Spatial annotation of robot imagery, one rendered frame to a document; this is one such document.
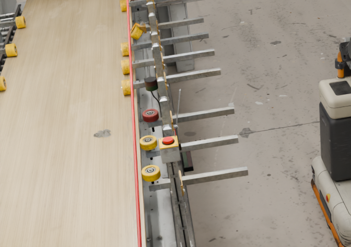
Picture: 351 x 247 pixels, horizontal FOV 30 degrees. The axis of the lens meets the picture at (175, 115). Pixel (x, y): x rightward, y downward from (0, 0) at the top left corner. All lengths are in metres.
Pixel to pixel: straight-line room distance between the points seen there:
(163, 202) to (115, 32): 1.53
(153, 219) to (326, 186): 1.11
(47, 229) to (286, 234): 1.60
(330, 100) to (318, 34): 2.74
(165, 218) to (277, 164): 1.50
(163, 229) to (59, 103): 0.99
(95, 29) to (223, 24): 2.34
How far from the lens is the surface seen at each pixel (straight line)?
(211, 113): 3.26
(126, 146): 3.02
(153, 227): 2.97
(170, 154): 2.38
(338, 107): 3.41
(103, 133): 3.14
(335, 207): 3.55
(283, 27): 6.29
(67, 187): 2.85
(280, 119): 4.81
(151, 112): 3.24
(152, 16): 3.78
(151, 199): 3.14
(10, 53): 4.22
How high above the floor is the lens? 2.49
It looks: 30 degrees down
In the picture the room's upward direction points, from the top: 9 degrees counter-clockwise
